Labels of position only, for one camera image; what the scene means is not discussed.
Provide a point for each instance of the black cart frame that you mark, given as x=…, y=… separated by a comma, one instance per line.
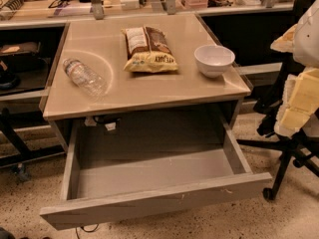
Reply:
x=9, y=123

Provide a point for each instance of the grey top drawer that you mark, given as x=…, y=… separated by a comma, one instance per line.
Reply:
x=154, y=162

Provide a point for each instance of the black office chair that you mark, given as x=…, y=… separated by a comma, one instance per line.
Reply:
x=301, y=146

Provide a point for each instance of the brown yellow snack bag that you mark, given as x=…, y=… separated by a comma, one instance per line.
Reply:
x=148, y=51

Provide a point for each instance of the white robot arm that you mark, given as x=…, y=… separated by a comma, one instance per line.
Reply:
x=311, y=17

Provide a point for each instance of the white bowl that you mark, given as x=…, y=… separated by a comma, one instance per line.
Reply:
x=213, y=60

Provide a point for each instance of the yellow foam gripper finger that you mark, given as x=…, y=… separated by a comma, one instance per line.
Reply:
x=301, y=94

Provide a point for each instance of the grey drawer cabinet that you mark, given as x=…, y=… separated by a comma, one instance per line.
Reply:
x=102, y=46

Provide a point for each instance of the clear plastic water bottle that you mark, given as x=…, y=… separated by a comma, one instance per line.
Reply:
x=85, y=78

